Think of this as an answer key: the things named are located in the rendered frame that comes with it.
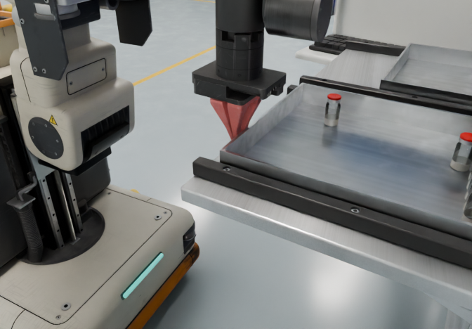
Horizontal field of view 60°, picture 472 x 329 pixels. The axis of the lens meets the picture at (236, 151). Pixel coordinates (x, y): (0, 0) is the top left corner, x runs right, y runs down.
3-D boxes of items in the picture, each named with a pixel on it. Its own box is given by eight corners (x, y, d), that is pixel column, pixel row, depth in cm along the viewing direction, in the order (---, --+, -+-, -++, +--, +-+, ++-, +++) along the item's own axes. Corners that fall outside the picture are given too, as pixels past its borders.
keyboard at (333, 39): (464, 64, 111) (467, 55, 110) (450, 79, 102) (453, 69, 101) (329, 39, 133) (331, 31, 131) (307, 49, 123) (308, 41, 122)
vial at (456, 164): (469, 166, 53) (480, 134, 51) (468, 174, 51) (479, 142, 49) (450, 161, 54) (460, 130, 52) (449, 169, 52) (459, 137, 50)
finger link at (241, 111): (240, 159, 52) (242, 90, 47) (194, 145, 55) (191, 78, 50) (265, 137, 57) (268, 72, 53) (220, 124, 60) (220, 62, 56)
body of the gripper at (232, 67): (263, 105, 47) (267, 40, 43) (190, 86, 51) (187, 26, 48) (286, 86, 52) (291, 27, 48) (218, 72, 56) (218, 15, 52)
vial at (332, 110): (340, 122, 64) (343, 96, 62) (334, 128, 62) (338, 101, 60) (326, 119, 65) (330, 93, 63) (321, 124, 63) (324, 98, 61)
